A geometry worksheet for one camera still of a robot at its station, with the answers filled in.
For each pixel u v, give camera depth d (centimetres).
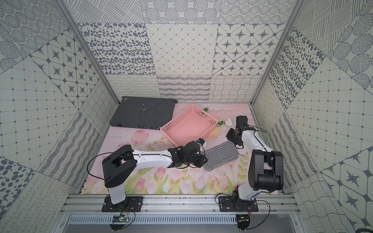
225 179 83
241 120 77
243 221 72
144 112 110
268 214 70
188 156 67
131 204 73
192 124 106
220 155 90
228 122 105
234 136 80
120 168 47
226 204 73
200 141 78
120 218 70
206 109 115
